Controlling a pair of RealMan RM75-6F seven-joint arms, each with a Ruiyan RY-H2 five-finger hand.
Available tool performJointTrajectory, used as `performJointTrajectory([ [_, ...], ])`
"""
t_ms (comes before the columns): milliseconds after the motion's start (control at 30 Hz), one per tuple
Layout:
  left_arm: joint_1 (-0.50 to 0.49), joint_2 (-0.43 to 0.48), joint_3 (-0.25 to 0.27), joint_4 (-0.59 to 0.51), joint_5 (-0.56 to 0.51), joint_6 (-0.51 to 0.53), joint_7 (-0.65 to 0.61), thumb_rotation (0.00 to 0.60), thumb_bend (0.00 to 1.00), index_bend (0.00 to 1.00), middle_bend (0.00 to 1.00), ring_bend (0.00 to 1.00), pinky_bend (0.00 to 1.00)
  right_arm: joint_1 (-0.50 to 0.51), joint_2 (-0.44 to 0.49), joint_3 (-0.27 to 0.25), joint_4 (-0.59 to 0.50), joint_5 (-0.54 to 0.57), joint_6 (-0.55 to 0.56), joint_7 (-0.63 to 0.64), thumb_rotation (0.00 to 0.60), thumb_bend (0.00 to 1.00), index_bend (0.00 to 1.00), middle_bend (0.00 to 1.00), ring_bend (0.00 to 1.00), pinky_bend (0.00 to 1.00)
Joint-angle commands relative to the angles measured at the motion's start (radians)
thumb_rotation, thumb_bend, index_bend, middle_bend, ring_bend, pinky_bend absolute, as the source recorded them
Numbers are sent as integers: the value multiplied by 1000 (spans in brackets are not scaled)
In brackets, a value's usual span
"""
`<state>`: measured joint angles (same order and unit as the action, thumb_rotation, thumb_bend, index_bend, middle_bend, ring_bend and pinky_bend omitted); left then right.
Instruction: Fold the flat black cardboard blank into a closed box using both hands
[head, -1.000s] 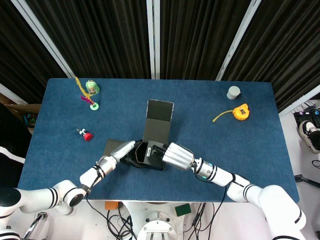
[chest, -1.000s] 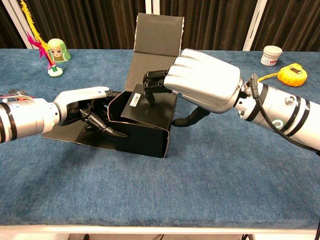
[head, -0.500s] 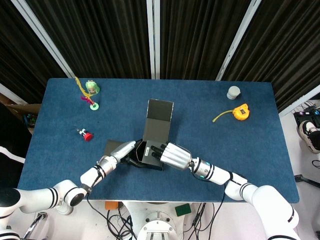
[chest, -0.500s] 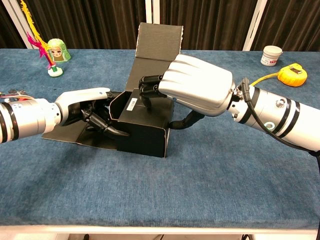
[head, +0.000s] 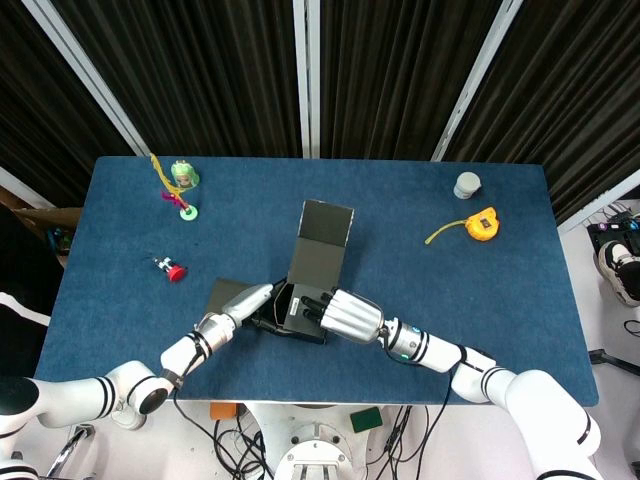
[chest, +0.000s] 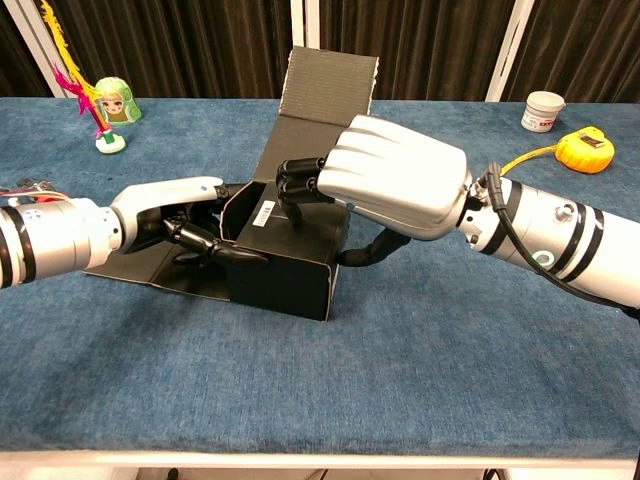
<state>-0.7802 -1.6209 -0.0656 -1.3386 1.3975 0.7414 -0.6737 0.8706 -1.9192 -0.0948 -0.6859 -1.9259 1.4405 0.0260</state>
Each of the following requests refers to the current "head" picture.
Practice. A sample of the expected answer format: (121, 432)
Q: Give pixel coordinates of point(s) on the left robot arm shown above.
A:
(190, 350)

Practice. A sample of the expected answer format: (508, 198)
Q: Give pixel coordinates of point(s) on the black and white sneaker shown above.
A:
(617, 270)

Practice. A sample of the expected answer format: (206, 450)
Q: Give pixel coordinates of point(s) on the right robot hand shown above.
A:
(352, 317)

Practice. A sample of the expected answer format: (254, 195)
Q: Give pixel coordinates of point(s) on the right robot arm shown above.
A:
(440, 352)

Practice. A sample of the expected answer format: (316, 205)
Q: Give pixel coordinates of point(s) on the brown cardboard box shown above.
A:
(45, 217)

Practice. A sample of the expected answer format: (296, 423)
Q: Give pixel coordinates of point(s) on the red push button switch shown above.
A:
(176, 273)

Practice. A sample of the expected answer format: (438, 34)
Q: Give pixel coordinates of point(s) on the green block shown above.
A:
(366, 420)

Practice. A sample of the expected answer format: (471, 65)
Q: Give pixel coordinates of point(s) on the white metal frame post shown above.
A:
(475, 80)
(600, 202)
(90, 75)
(306, 75)
(22, 189)

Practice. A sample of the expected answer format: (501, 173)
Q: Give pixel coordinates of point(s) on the white plastic jar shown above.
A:
(466, 186)

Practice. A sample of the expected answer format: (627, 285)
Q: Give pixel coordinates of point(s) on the black stand leg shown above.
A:
(612, 359)

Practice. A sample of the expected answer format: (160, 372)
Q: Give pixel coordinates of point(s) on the blue table mat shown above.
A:
(500, 300)

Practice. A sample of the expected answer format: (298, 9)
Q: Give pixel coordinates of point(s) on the green doll head toy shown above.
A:
(189, 213)

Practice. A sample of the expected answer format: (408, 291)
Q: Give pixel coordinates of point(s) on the black paper box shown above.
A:
(320, 260)

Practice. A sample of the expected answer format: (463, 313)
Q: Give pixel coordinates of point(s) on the yellow tape measure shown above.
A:
(482, 225)

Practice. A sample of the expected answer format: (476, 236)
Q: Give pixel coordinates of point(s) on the orange block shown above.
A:
(222, 411)

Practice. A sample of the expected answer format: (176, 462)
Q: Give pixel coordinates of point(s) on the black electronic device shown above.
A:
(607, 232)

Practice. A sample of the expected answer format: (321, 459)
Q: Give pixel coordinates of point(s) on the black white-striped clothing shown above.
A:
(20, 340)

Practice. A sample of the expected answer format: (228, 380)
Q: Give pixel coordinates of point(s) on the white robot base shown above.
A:
(312, 450)

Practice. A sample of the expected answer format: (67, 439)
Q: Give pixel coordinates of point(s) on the green-haired doll head toy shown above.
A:
(184, 175)

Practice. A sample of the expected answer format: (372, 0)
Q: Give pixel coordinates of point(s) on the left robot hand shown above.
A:
(247, 300)

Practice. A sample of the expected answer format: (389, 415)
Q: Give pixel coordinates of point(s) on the black pleated curtain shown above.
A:
(30, 100)
(575, 75)
(390, 75)
(200, 75)

